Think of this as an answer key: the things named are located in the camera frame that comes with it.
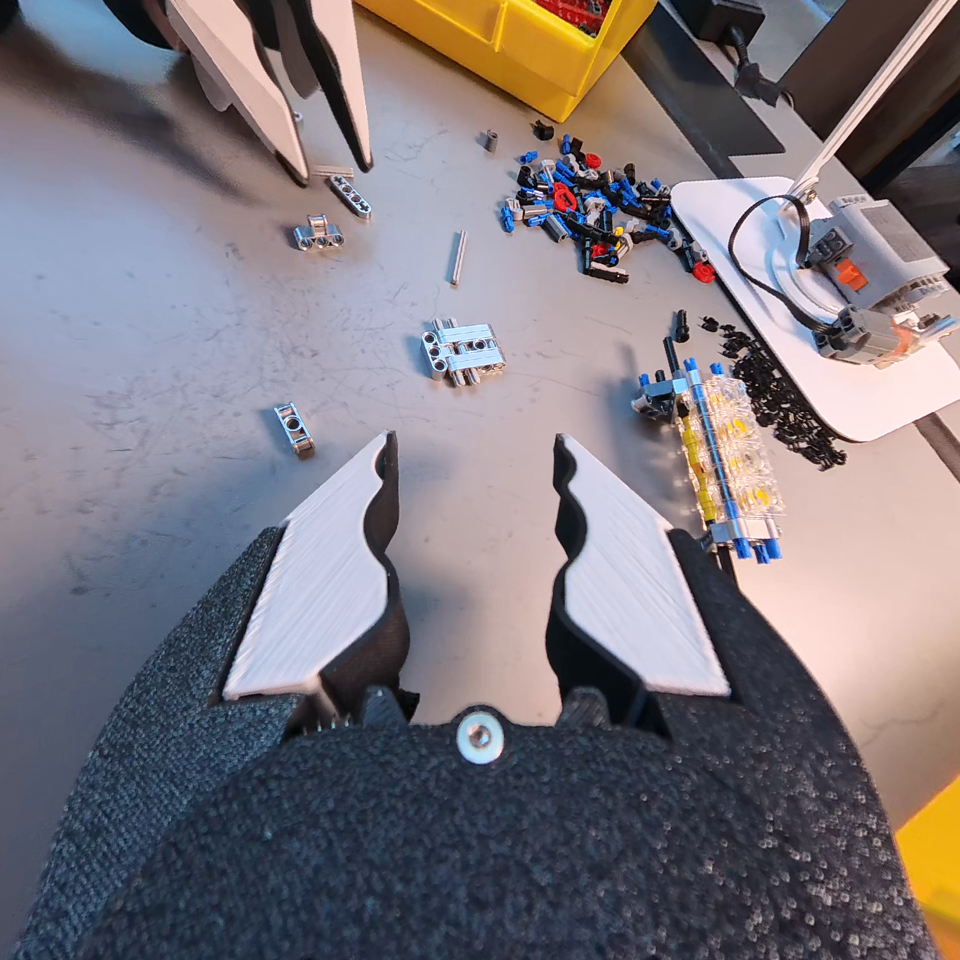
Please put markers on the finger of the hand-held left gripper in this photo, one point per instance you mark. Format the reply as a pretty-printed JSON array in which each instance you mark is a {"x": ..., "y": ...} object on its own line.
[
  {"x": 346, "y": 60},
  {"x": 232, "y": 67}
]

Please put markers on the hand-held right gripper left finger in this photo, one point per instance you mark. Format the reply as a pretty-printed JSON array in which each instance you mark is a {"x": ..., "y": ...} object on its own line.
[{"x": 300, "y": 600}]

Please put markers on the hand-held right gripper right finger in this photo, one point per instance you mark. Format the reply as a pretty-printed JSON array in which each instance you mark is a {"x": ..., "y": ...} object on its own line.
[{"x": 630, "y": 600}]

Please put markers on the grey axle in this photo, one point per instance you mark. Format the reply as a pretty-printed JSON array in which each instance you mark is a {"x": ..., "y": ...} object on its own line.
[
  {"x": 332, "y": 171},
  {"x": 458, "y": 259}
]

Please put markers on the chrome thin liftarm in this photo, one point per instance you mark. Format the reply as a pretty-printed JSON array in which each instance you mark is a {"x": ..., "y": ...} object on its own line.
[{"x": 350, "y": 197}]

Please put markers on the chrome two-hole beam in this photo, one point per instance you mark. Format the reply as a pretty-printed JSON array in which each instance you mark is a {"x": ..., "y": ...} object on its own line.
[{"x": 294, "y": 430}]

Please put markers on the yellow storage bin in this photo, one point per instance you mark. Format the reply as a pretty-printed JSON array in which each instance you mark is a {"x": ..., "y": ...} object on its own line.
[
  {"x": 934, "y": 885},
  {"x": 465, "y": 45}
]

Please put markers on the clear engine block model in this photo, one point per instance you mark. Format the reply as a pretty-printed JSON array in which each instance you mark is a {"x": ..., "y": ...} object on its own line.
[{"x": 731, "y": 450}]

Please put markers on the chrome T-shaped connector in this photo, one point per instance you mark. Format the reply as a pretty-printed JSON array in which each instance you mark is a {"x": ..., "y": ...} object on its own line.
[{"x": 321, "y": 240}]

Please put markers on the small black connector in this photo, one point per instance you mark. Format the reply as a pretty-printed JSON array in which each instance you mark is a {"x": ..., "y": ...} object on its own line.
[{"x": 544, "y": 130}]

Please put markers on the pile of black red beams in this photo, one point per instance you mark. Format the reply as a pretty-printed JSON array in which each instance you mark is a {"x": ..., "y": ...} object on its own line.
[{"x": 574, "y": 15}]

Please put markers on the pile of black pins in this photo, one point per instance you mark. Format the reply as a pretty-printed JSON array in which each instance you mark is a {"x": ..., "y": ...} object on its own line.
[{"x": 780, "y": 397}]

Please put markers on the long black pin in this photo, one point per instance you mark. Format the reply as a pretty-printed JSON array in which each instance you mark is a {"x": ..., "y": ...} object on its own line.
[{"x": 682, "y": 326}]

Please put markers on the pile of mixed small connectors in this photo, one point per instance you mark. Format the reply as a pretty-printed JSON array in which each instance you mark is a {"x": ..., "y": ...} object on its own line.
[{"x": 592, "y": 210}]

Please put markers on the chrome beam assembly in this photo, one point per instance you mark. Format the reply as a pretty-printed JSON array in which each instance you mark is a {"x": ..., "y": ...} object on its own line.
[{"x": 465, "y": 352}]

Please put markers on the white lamp base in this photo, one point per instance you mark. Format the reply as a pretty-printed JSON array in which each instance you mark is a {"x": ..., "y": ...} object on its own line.
[{"x": 862, "y": 405}]

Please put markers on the grey motor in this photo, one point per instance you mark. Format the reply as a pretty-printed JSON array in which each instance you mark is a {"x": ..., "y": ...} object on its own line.
[{"x": 870, "y": 334}]

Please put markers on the black power adapter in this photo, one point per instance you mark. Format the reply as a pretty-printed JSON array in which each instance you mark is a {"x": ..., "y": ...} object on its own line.
[{"x": 705, "y": 15}]

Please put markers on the grey battery box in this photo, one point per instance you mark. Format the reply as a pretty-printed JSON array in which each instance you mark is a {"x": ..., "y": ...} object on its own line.
[{"x": 877, "y": 240}]

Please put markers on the dark stand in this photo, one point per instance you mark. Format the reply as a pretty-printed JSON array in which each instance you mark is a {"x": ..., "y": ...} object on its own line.
[{"x": 840, "y": 45}]

